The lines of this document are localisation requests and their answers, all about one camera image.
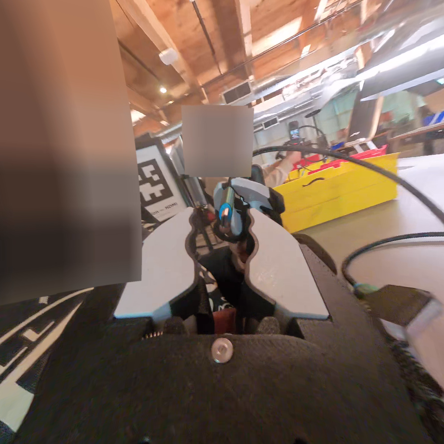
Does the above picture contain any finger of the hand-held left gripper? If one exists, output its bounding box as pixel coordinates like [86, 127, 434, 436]
[230, 178, 275, 211]
[213, 180, 251, 241]

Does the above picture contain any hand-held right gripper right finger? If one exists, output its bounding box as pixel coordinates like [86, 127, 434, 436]
[239, 207, 330, 320]

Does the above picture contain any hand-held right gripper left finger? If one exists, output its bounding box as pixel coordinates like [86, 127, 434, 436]
[114, 207, 214, 334]

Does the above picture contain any large yellow plastic bin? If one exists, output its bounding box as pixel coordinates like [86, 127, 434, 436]
[272, 153, 399, 234]

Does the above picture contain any grey metal port adapter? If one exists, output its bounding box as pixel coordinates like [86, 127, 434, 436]
[368, 284, 444, 370]

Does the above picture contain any framed marker poster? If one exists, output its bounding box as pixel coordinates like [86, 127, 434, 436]
[135, 137, 184, 222]

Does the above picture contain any red plastic bin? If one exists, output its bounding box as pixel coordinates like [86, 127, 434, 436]
[291, 145, 388, 174]

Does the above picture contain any large ceiling vent grille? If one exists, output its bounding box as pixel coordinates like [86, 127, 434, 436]
[221, 80, 252, 105]

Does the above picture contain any white softbox light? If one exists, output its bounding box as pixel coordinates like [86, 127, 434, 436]
[357, 33, 444, 102]

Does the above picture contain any aluminium frame rail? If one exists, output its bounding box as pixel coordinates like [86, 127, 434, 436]
[169, 135, 209, 212]

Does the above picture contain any black board with tan frame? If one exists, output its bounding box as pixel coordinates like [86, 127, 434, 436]
[347, 80, 385, 146]

